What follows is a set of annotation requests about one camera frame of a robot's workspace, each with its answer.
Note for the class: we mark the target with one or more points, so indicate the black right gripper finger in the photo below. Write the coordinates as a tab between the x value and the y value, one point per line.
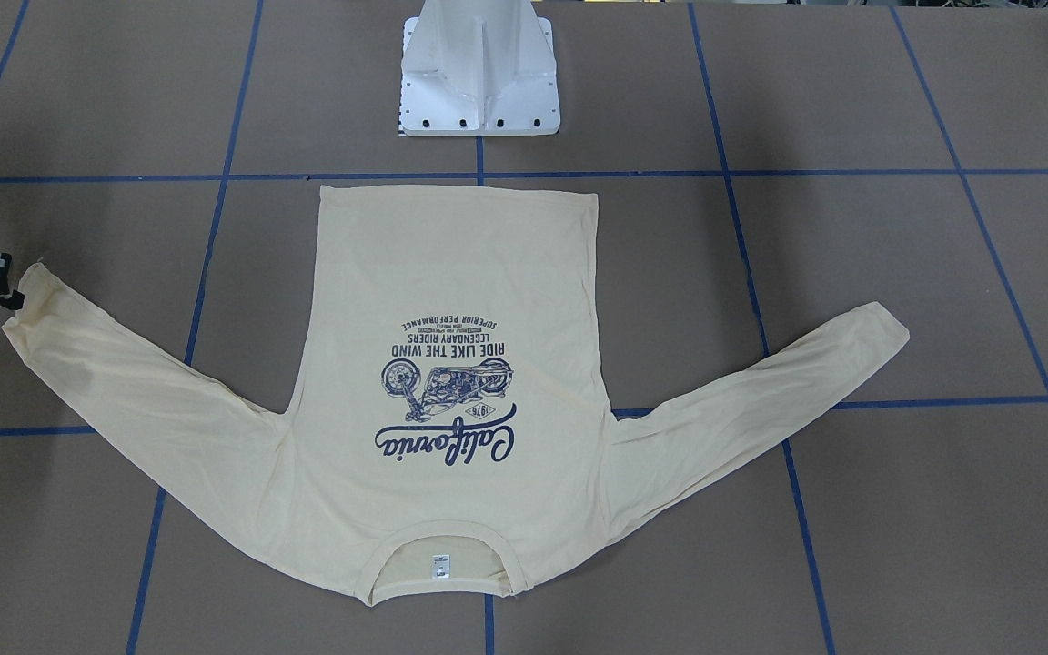
12	299

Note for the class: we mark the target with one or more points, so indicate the cream long-sleeve graphic shirt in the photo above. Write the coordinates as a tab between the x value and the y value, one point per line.
449	429

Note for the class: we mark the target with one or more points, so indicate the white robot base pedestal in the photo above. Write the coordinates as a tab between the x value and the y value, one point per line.
478	68

